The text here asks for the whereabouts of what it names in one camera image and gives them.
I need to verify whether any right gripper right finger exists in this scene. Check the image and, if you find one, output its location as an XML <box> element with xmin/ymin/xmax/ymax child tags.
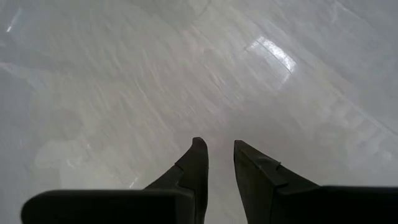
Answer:
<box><xmin>233</xmin><ymin>139</ymin><xmax>320</xmax><ymax>224</ymax></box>

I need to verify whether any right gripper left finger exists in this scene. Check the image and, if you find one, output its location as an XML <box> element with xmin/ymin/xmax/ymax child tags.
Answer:
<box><xmin>142</xmin><ymin>136</ymin><xmax>210</xmax><ymax>224</ymax></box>

